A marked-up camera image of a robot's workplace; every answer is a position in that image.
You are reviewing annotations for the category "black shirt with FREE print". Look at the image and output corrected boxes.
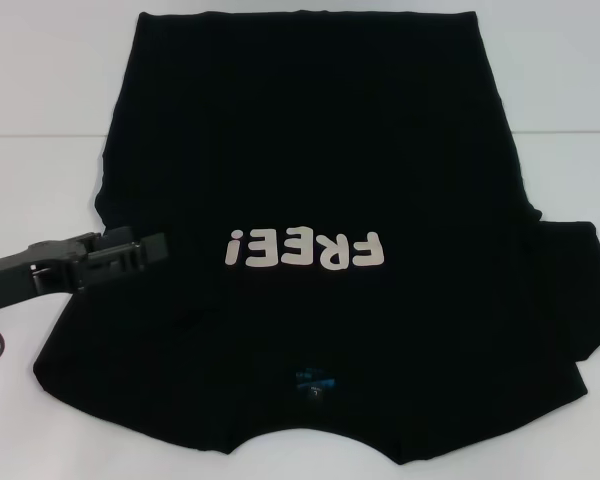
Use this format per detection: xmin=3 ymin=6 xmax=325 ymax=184
xmin=32 ymin=10 xmax=600 ymax=454

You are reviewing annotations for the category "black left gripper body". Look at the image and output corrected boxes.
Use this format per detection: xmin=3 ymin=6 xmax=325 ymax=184
xmin=0 ymin=233 xmax=104 ymax=314

